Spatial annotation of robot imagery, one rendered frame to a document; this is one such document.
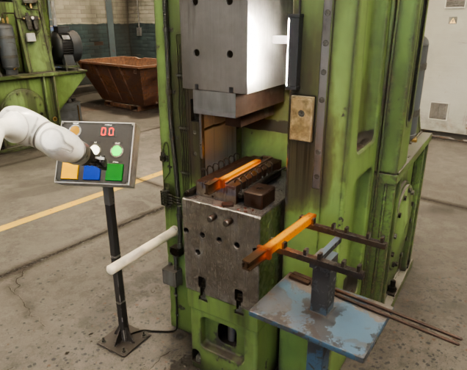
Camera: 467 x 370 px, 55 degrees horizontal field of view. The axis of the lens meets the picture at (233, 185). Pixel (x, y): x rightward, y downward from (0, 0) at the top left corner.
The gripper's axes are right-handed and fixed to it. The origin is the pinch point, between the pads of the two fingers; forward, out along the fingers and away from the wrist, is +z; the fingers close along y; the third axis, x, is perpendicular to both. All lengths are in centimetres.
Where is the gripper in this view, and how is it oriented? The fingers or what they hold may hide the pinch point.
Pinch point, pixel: (101, 165)
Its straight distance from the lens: 186.9
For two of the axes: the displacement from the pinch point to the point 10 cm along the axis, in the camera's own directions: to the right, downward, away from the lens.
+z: 1.0, 1.6, 9.8
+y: 9.9, 0.3, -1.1
